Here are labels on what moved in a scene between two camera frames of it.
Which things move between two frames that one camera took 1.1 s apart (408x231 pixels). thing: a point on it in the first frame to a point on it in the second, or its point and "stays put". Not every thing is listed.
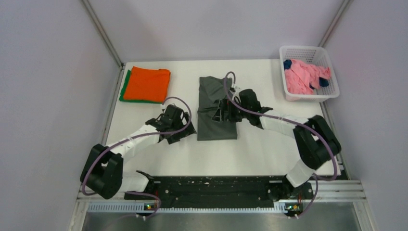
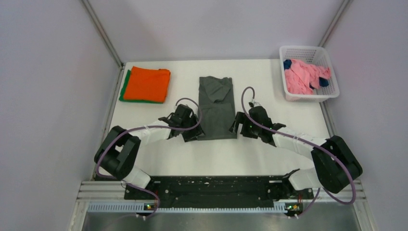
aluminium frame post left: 103,33 stays put
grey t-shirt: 211,89 stays put
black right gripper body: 235,114 to 248,129
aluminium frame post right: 336,20 stays put
